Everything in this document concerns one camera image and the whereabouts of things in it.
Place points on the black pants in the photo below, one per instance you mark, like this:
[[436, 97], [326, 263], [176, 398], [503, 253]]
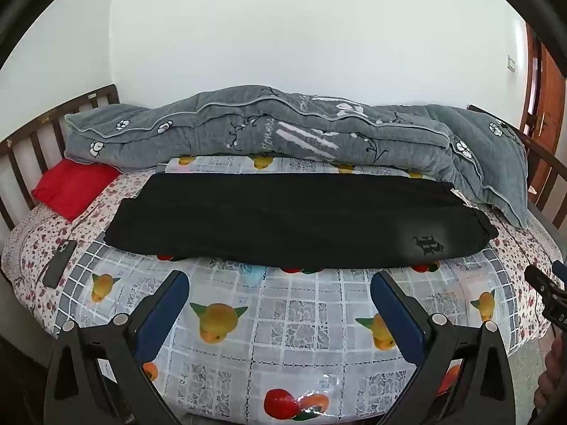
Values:
[[288, 221]]

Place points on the wooden door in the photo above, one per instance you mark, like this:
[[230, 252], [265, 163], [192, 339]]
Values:
[[549, 88]]

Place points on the grey floral quilt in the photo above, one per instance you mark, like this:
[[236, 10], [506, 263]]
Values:
[[310, 128]]

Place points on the person's right hand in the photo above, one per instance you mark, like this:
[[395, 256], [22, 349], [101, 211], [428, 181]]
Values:
[[553, 376]]

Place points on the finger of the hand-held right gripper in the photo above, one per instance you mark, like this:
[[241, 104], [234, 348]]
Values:
[[538, 280], [560, 270]]

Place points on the white light switch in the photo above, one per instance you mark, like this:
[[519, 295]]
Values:
[[511, 63]]

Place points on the wooden slatted headboard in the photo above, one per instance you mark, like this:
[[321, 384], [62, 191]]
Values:
[[31, 141]]

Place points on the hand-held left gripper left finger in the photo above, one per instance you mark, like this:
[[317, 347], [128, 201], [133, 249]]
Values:
[[166, 305]]

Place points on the fruit print plastic sheet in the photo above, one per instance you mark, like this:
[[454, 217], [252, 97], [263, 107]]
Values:
[[288, 318]]

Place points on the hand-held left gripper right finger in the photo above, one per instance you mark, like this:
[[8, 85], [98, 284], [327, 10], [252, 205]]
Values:
[[396, 314]]

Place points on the red pillow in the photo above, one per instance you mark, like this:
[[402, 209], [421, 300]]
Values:
[[71, 186]]

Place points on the black smartphone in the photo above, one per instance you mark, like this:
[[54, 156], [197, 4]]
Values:
[[59, 263]]

